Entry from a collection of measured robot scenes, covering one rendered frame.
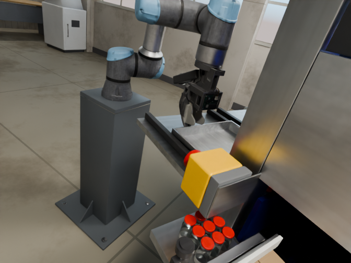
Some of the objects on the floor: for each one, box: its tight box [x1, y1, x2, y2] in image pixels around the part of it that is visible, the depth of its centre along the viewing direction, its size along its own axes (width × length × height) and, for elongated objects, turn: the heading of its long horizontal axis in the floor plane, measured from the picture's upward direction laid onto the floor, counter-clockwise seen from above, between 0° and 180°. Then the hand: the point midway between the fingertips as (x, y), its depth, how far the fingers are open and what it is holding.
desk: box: [0, 0, 44, 35], centre depth 496 cm, size 70×137×72 cm, turn 125°
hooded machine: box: [42, 0, 86, 53], centre depth 461 cm, size 70×60×126 cm
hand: (186, 124), depth 70 cm, fingers closed, pressing on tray
